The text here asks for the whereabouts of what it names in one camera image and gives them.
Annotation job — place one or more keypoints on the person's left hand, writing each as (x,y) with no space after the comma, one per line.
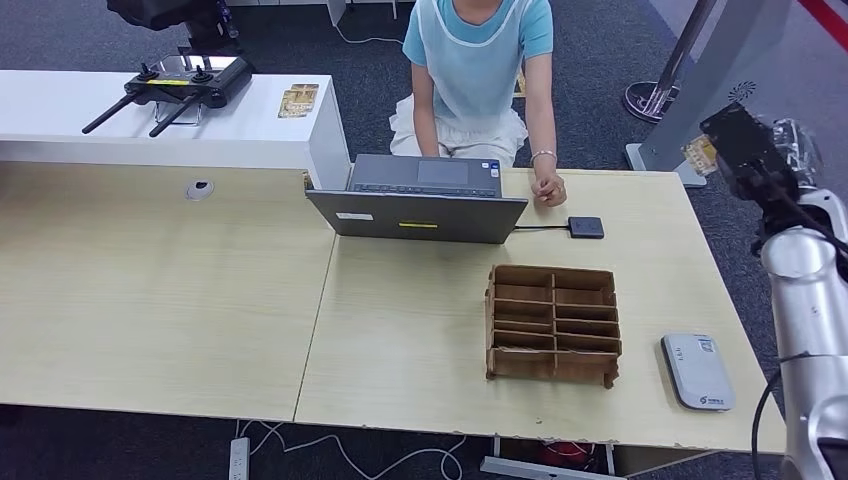
(550,189)

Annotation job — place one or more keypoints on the gold patterned ID card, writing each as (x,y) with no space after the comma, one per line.
(699,156)

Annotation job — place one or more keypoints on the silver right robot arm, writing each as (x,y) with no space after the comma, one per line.
(808,311)

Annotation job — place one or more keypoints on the person's right forearm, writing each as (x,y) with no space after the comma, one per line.
(424,126)

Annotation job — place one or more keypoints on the person's left forearm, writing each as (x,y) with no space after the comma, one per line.
(542,126)

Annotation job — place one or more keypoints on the person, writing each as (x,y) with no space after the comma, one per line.
(474,73)

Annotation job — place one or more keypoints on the brown wooden card organizer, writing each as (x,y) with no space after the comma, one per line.
(553,368)

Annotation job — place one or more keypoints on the white card reader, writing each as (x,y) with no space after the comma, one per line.
(697,371)

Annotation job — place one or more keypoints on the gold patterned key card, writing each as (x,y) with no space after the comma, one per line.
(293,107)
(306,91)

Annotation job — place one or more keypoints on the small black USB box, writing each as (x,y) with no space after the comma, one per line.
(586,228)

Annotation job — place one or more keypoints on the small yellow object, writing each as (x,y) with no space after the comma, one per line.
(520,85)

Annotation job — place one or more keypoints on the grey laptop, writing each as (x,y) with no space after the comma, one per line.
(417,215)

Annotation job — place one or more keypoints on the grey kiosk stand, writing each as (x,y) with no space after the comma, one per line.
(715,60)

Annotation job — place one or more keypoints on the red object under desk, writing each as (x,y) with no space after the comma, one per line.
(570,456)

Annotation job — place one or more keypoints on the grey metal desk foot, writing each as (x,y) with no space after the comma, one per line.
(543,472)

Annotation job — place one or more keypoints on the white reception counter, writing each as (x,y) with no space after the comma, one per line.
(252,136)

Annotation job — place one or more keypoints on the red barrier belt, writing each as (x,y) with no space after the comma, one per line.
(825,13)

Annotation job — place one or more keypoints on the round grey desk grommet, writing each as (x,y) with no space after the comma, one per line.
(199,189)

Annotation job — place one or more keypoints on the black remote controller with antennas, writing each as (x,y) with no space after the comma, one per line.
(199,79)

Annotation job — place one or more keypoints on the black tripod equipment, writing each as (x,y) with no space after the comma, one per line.
(199,20)

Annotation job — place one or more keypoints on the white power strip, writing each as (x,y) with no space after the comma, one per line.
(239,458)

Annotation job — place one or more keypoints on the chrome stanchion post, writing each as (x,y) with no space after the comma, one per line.
(650,99)

